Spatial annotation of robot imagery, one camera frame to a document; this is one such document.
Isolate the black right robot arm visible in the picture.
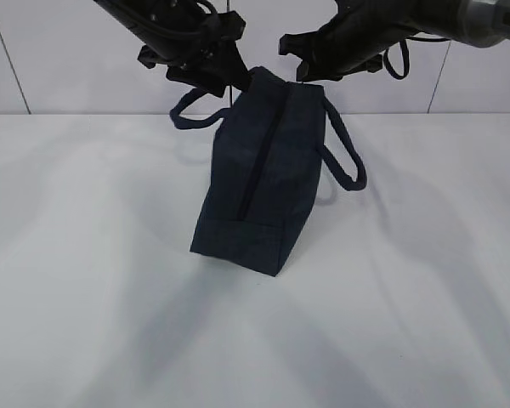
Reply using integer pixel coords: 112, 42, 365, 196
279, 0, 510, 82

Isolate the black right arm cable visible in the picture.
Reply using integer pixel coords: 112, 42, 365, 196
382, 36, 451, 81

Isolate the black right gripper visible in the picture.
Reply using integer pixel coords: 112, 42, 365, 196
278, 0, 462, 82

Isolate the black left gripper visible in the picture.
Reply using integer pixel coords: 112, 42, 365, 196
96, 0, 252, 97

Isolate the dark navy lunch bag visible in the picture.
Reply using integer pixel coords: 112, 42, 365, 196
170, 66, 367, 276

